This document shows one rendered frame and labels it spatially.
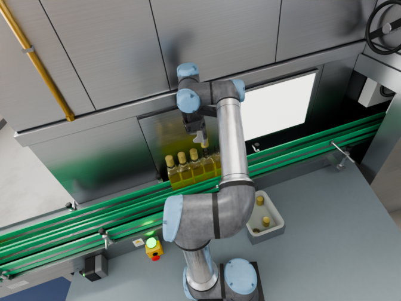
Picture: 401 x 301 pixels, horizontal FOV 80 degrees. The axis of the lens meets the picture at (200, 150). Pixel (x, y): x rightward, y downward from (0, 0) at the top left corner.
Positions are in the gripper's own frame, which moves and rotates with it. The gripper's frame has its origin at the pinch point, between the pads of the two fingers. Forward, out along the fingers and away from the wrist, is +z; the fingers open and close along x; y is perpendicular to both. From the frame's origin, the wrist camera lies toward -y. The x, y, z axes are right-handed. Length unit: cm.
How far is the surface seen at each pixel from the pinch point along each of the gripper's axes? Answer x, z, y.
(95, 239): 14, 27, 60
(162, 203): 6.2, 26.8, 27.1
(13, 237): -3, 29, 101
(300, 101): -13, 5, -58
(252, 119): -12.6, 7.2, -30.2
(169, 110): -12.5, -11.5, 11.1
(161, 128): -12.0, -3.6, 16.7
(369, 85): -12, 8, -102
